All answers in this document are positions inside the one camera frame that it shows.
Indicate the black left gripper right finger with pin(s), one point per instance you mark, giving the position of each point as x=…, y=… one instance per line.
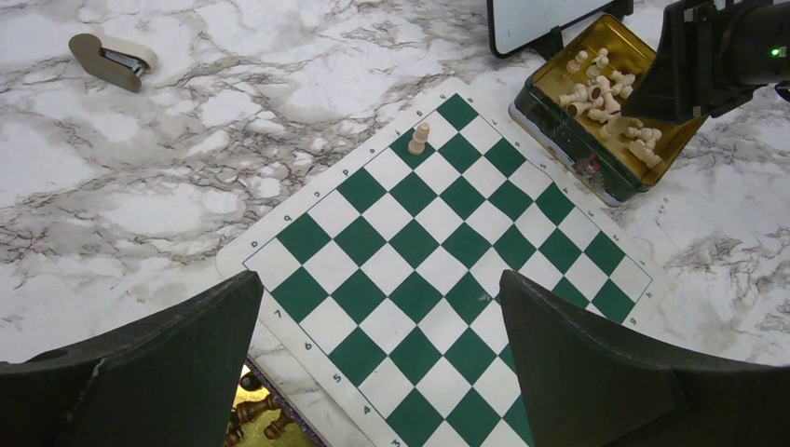
x=589, y=381

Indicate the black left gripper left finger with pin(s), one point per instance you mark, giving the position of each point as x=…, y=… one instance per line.
x=168, y=379

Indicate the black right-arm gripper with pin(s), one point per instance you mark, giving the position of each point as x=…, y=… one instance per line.
x=711, y=59

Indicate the white chess piece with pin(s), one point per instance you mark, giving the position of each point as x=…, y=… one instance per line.
x=577, y=109
x=640, y=150
x=417, y=144

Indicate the dark brown chess piece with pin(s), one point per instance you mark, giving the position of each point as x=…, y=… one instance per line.
x=247, y=411

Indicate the gold tin with dark pieces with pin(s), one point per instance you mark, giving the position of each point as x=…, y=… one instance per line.
x=271, y=428

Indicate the white chess piece in tin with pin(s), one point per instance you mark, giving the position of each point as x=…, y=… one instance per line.
x=640, y=150

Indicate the gold tin with white pieces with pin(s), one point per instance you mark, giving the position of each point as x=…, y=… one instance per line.
x=595, y=146

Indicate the white chess piece lying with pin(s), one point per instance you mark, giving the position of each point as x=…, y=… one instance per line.
x=577, y=109

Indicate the green white chess mat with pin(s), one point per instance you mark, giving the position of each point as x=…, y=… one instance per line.
x=381, y=275

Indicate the white pawn in tin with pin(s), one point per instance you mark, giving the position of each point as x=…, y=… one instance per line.
x=574, y=65

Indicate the small whiteboard with stand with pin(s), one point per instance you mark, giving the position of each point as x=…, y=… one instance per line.
x=516, y=25

